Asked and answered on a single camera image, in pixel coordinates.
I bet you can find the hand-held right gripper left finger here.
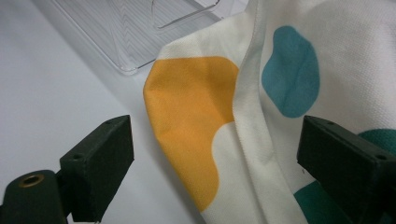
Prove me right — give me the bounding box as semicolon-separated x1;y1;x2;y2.
59;114;135;224

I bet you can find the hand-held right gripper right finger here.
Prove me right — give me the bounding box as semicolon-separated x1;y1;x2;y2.
296;115;396;224

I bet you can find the white cloth with coloured spots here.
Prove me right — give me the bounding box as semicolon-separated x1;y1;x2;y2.
142;0;396;224

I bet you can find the clear plastic storage box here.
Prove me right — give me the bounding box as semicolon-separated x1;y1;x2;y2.
50;0;250;76

